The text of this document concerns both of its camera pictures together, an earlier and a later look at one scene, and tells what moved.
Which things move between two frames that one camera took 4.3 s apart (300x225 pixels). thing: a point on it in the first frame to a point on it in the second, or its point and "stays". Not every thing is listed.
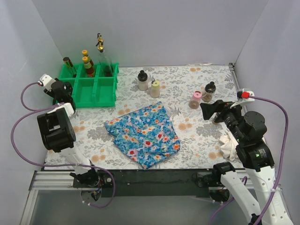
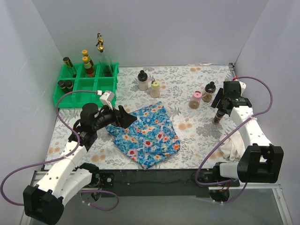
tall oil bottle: x=105 y=63 stays
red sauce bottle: x=89 y=69 stays
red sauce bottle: x=85 y=53 stays
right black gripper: x=220 y=110 to x=225 y=103
